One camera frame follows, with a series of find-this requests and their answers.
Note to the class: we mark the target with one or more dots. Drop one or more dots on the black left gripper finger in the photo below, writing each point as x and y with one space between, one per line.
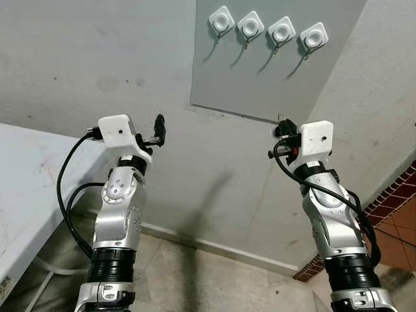
159 129

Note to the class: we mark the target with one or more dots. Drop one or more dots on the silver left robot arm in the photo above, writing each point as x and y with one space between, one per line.
117 221

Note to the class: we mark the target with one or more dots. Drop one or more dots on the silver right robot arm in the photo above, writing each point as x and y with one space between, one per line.
335 227

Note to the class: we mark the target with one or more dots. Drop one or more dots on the white table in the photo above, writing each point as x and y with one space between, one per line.
32 182

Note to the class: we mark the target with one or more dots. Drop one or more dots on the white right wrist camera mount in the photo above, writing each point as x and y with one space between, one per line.
316 138

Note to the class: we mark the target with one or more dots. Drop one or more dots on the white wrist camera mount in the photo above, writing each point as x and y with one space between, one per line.
116 129
316 138

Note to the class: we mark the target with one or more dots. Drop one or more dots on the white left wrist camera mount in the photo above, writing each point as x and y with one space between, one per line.
116 129

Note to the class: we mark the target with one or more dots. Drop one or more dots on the grey wall board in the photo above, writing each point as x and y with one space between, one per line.
286 84

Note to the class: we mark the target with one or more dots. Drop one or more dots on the white square wall hook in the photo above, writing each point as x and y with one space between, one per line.
250 26
221 21
314 38
281 30

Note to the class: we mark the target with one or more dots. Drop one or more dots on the white wall baseboard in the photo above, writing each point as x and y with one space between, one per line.
214 247

